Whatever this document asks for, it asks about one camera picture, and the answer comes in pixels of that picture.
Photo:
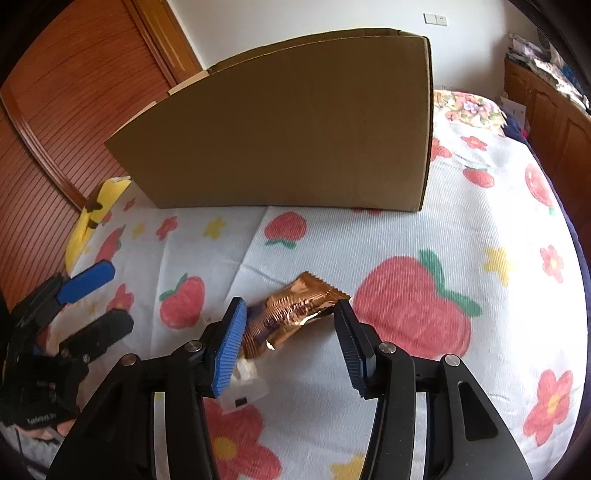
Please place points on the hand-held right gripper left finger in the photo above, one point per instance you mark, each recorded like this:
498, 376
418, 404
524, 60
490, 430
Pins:
231, 350

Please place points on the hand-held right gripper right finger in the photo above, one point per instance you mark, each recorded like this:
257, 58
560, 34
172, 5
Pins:
353, 350

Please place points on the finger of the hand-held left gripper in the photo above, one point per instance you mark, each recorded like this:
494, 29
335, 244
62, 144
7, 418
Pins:
101, 330
87, 279

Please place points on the golden brown snack packet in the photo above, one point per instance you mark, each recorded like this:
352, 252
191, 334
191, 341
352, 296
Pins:
295, 309

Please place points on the cardboard box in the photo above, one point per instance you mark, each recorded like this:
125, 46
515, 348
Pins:
277, 129

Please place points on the person's left hand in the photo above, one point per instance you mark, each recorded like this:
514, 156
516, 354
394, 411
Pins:
46, 434

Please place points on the small white snack packet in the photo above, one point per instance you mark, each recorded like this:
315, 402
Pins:
247, 392

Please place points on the yellow plush toy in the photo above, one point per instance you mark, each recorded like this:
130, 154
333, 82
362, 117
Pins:
90, 217

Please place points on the fruit-printed bed sheet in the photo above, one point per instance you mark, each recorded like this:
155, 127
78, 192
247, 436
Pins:
415, 230

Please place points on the wooden wardrobe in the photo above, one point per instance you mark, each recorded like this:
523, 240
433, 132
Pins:
69, 92

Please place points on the navy blanket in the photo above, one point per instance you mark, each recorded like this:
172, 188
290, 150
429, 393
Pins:
517, 133

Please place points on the white paper bag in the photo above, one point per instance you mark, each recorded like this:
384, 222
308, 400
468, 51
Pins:
513, 110

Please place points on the wooden cabinet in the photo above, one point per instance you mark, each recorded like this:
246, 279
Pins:
554, 120

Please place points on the pile of printed packages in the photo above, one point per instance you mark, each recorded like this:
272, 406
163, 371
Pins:
549, 64

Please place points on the white wall switch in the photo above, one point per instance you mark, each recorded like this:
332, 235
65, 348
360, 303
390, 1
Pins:
435, 18

